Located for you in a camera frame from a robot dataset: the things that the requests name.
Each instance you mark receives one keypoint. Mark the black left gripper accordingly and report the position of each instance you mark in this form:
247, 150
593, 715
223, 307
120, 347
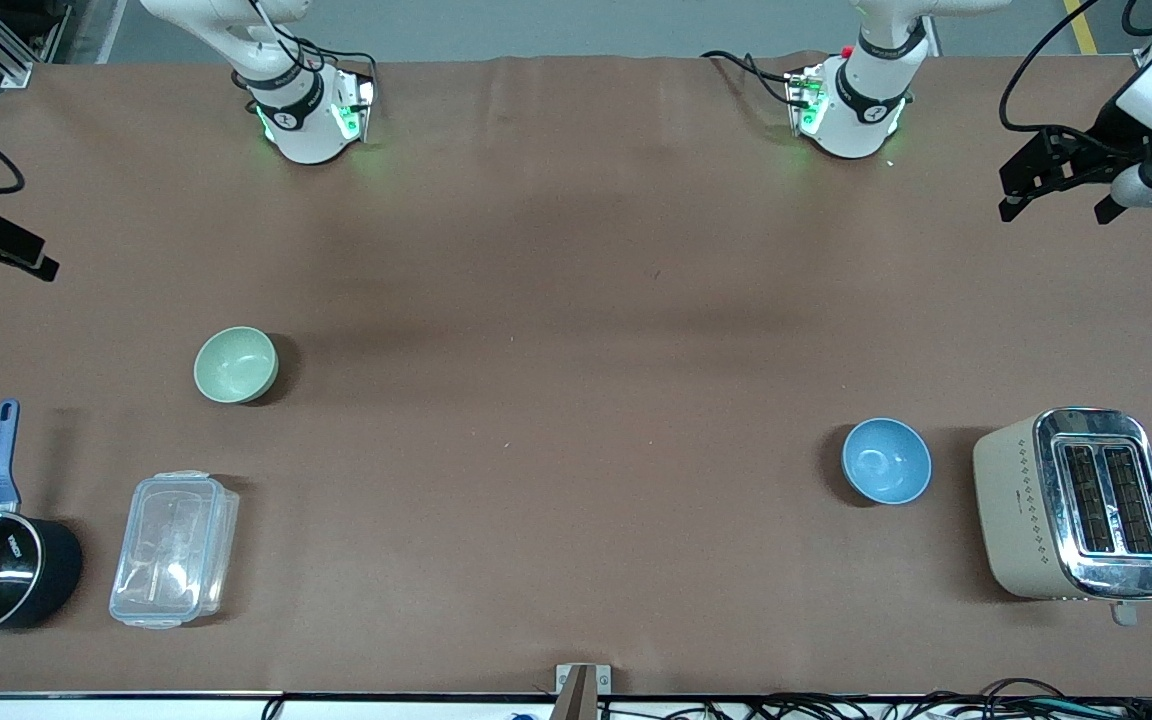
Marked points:
1108, 140

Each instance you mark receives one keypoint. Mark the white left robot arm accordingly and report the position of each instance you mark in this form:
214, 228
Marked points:
861, 105

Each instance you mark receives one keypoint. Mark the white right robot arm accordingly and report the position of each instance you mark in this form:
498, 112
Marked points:
301, 125

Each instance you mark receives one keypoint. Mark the green bowl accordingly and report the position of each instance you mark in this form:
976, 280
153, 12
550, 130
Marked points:
235, 365

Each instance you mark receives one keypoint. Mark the blue bowl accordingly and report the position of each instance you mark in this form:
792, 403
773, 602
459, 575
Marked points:
886, 461

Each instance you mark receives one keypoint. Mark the white blurry container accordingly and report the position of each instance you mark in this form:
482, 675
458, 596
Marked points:
1016, 510

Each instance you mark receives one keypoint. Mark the clear plastic food container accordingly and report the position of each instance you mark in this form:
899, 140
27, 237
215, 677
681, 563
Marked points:
174, 550

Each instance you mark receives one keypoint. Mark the white side ledge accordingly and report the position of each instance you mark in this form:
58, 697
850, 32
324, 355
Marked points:
136, 708

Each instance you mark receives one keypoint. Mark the brown table cover sheet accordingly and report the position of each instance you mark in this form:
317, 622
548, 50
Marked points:
576, 350

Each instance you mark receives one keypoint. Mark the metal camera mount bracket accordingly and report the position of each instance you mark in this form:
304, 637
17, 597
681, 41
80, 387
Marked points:
582, 690

